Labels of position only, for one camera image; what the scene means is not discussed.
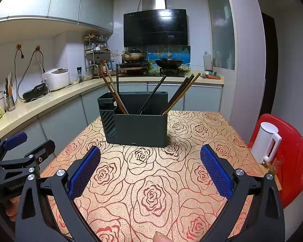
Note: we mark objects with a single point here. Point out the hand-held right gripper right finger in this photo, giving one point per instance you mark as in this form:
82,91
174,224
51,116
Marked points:
216,171

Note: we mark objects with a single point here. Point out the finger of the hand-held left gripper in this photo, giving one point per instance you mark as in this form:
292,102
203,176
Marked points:
14,140
44,150

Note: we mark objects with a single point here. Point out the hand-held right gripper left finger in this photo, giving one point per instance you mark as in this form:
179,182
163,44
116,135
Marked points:
84,172

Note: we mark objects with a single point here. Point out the dark grey utensil holder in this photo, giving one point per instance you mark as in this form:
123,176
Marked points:
138,131

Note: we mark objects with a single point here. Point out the person's left hand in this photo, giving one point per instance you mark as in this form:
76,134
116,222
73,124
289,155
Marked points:
11,210

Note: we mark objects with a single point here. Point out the person's right hand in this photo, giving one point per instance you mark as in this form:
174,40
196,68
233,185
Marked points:
161,237

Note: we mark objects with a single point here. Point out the metal utensil cup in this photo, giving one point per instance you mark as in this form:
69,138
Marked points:
10,103

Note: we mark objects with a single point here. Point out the black electric griddle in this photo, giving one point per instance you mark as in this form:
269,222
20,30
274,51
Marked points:
35,93

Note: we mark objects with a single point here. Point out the beige kitchen countertop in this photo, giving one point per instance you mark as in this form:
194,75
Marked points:
53,97

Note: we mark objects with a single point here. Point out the white electric kettle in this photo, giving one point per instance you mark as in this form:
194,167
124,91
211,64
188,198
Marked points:
263,138

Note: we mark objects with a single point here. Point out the white rice cooker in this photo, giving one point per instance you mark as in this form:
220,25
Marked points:
56,79

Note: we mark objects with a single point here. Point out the red plastic chair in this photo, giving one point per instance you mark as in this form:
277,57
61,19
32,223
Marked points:
293,156

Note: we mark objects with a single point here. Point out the glass pepper grinder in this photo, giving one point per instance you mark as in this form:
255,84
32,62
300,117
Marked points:
79,77

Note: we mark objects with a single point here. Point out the orange and green scouring pads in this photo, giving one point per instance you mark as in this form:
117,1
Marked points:
213,75

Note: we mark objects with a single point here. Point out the white plastic bottle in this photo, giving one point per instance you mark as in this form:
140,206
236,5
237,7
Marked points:
207,61

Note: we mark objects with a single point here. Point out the metal spice rack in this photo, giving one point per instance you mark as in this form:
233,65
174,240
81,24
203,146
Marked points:
96,50

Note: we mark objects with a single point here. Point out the black gas stove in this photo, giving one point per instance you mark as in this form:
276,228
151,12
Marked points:
132,68

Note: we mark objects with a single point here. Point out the black wok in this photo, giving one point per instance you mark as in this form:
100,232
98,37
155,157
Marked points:
169,63

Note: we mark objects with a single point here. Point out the blue sea picture backsplash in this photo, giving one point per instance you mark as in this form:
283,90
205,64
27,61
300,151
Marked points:
179,53

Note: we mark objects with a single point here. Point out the brass-coloured lidded pan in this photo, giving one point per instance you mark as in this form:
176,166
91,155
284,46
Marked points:
133,56

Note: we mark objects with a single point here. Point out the grey upper kitchen cabinets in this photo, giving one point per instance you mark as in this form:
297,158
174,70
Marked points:
53,2

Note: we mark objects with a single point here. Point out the frosted glass window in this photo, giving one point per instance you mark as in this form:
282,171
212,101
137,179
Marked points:
221,25

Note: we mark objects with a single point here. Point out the black range hood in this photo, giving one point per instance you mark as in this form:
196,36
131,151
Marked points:
155,27

